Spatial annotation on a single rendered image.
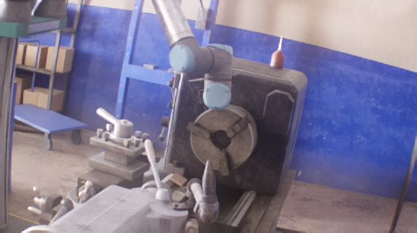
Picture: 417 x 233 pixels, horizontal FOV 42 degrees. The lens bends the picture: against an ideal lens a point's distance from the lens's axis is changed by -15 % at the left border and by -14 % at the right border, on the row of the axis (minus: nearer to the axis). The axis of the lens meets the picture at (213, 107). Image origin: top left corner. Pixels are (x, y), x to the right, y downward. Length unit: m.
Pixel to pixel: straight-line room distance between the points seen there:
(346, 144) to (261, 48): 1.27
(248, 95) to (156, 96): 3.65
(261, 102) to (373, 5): 3.41
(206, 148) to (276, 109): 0.33
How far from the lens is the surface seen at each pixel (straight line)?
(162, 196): 1.40
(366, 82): 5.82
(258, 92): 2.54
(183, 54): 1.96
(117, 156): 1.94
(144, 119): 6.24
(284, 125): 2.49
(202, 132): 2.37
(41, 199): 2.00
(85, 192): 1.76
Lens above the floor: 1.64
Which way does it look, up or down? 11 degrees down
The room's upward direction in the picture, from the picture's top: 10 degrees clockwise
